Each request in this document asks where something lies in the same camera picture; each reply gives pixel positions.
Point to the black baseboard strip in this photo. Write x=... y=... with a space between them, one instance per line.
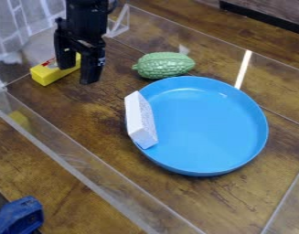
x=270 y=20

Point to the white foam block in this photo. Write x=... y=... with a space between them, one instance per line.
x=139 y=120

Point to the yellow brick with label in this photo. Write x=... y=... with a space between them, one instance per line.
x=46 y=72

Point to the clear acrylic enclosure wall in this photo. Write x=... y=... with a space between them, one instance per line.
x=67 y=153

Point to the green bitter gourd toy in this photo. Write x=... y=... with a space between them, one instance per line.
x=159 y=65

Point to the round blue tray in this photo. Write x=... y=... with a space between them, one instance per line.
x=211 y=126

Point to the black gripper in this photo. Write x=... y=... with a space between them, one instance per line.
x=83 y=26

